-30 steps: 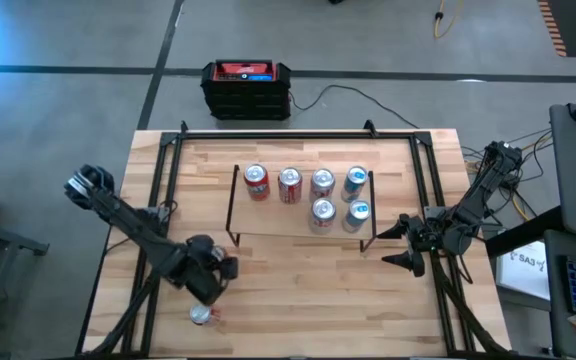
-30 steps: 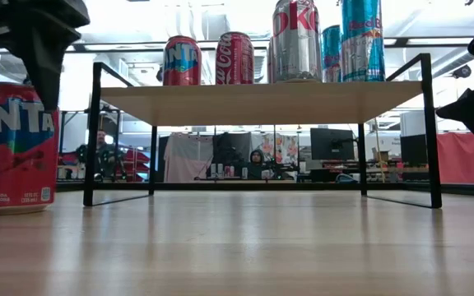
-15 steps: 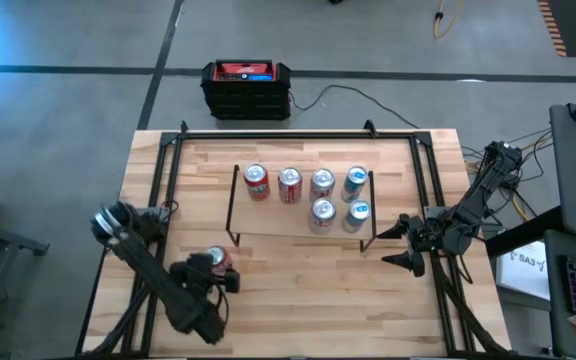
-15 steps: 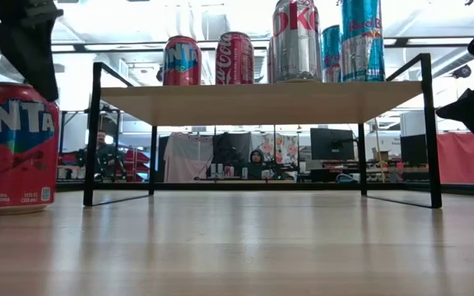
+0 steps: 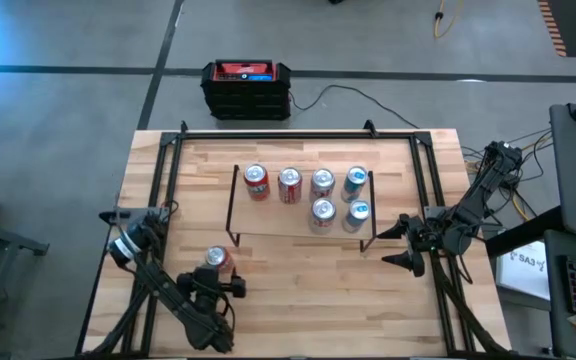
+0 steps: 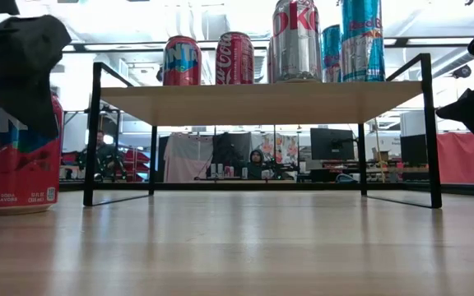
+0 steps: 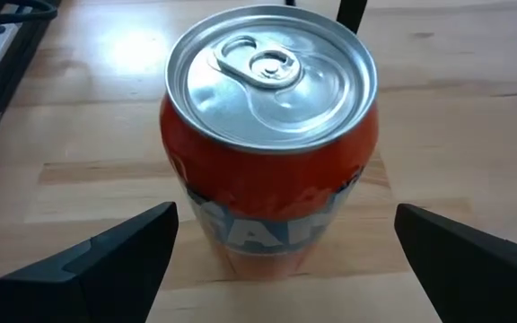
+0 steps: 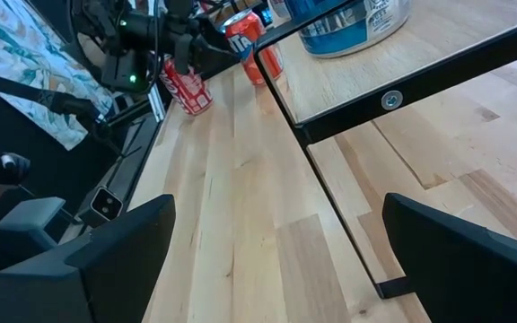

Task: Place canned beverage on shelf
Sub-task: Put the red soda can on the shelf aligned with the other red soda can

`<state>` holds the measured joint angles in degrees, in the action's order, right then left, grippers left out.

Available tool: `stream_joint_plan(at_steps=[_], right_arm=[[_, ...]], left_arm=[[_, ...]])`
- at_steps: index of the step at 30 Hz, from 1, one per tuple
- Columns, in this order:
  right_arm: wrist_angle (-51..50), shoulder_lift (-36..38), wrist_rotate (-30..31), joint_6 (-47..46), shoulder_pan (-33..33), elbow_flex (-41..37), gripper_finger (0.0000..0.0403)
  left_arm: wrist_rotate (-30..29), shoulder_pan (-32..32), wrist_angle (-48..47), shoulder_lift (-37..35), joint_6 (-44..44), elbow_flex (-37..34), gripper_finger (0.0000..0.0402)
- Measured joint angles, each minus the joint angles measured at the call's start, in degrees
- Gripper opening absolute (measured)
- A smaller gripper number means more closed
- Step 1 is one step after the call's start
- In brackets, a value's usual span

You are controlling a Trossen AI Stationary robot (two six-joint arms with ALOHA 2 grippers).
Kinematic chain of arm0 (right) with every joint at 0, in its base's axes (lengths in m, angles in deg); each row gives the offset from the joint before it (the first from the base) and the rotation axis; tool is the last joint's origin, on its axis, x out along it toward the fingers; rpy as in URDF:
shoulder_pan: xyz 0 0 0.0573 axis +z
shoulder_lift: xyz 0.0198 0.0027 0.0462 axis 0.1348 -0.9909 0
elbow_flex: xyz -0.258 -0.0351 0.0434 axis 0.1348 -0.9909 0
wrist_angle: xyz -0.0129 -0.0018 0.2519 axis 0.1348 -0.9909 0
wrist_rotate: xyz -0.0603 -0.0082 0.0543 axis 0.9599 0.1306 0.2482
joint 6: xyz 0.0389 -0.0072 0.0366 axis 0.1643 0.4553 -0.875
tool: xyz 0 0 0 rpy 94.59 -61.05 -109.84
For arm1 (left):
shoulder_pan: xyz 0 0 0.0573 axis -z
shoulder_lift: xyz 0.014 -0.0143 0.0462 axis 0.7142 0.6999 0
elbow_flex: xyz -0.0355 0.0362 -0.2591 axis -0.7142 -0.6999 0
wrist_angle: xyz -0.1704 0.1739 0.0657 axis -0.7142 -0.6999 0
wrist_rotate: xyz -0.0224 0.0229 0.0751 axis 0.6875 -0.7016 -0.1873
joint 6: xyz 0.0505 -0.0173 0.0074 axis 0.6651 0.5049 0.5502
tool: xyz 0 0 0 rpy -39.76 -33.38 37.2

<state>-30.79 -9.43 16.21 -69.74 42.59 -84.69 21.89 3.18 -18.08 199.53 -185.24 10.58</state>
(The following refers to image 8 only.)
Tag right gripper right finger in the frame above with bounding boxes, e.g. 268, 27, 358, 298
381, 192, 517, 323

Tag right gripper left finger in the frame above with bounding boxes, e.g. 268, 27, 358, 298
0, 194, 177, 323

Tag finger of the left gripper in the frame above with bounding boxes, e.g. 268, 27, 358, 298
193, 34, 241, 80

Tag red soda can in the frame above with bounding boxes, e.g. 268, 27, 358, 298
158, 56, 215, 117

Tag blue silver Red Bull can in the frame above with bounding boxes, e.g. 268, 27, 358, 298
285, 0, 413, 59

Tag red strawberry Fanta can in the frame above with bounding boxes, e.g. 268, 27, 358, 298
221, 9, 285, 86

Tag grey armrest pad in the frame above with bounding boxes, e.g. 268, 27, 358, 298
0, 196, 67, 252

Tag teal floral patterned cloth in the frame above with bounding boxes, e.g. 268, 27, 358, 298
0, 0, 117, 152

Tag black table-level camera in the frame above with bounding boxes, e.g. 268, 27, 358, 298
88, 186, 125, 224

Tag black teleoperation handle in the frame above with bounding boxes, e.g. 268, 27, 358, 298
0, 145, 31, 186

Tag wooden shelf with black frame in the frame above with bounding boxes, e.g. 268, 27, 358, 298
252, 0, 517, 301

